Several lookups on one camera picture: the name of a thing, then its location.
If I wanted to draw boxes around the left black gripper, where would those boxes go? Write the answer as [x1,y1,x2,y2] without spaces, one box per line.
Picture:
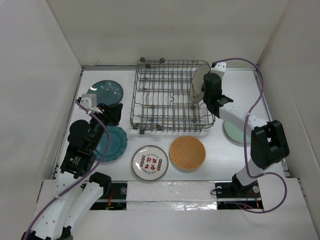
[89,102,123,150]

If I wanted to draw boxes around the cream plate tree drawing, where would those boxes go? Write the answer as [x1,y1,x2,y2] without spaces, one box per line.
[189,63,211,103]

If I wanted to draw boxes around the teal scalloped plate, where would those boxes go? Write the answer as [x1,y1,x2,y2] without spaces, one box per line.
[94,126,128,163]

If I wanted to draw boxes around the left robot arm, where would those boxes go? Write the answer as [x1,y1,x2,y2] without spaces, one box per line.
[21,98,123,240]

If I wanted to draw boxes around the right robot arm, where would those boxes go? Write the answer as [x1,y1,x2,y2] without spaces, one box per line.
[202,72,290,198]

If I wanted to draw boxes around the dark teal blossom plate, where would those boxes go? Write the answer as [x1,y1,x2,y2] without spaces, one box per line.
[87,80,124,105]

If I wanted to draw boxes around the light green flower plate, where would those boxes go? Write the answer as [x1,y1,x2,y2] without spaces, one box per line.
[223,121,244,144]

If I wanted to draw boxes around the round woven bamboo tray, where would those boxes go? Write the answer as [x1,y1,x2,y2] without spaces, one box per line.
[169,135,206,172]

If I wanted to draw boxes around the white plate red characters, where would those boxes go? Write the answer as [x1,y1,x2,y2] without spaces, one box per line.
[131,145,169,182]

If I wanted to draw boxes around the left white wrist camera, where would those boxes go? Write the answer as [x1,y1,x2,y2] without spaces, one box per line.
[75,93,101,113]

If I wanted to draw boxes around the grey wire dish rack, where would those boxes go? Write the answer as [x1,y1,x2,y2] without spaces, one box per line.
[129,57,216,135]

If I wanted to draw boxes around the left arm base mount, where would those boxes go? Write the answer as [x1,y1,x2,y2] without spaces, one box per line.
[90,181,128,211]

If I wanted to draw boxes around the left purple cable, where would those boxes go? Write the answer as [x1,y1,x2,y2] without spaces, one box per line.
[23,98,111,240]

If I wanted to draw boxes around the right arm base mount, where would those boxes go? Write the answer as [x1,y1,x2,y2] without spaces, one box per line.
[210,181,264,210]

